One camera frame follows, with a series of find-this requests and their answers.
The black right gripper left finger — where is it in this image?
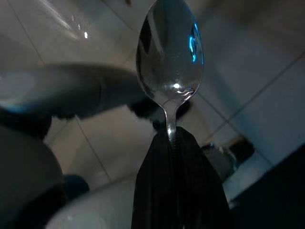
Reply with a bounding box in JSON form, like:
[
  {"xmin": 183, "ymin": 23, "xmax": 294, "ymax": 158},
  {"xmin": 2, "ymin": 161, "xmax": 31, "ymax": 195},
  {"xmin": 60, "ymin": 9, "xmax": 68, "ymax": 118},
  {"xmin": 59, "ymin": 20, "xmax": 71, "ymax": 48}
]
[{"xmin": 132, "ymin": 130, "xmax": 177, "ymax": 229}]

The silver spoon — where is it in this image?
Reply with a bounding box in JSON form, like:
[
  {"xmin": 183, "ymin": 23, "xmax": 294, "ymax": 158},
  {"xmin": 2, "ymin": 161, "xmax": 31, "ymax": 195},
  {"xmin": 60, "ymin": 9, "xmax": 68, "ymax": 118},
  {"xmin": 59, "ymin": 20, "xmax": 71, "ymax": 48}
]
[{"xmin": 135, "ymin": 0, "xmax": 205, "ymax": 156}]

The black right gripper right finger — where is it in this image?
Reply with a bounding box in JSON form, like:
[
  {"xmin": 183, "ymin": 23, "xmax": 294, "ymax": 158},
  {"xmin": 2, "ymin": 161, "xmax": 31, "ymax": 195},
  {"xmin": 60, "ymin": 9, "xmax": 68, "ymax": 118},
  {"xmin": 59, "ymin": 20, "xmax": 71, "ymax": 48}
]
[{"xmin": 175, "ymin": 126, "xmax": 232, "ymax": 229}]

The grey robot left leg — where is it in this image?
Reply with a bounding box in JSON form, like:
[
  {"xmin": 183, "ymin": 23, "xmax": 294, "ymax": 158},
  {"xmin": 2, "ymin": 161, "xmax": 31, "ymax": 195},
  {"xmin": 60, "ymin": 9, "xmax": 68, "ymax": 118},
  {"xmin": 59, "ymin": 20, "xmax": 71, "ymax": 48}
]
[{"xmin": 0, "ymin": 62, "xmax": 193, "ymax": 131}]

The black floor mat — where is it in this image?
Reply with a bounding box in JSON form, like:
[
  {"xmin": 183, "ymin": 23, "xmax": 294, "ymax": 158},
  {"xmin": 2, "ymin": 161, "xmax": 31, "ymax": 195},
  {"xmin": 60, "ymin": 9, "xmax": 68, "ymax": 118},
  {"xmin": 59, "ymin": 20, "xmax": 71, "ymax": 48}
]
[{"xmin": 228, "ymin": 147, "xmax": 305, "ymax": 229}]

